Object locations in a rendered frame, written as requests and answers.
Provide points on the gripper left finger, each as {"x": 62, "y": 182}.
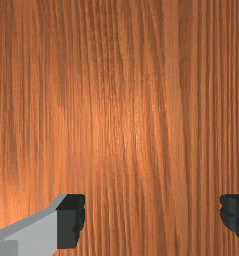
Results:
{"x": 41, "y": 230}

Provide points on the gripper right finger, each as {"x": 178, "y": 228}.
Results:
{"x": 236, "y": 213}

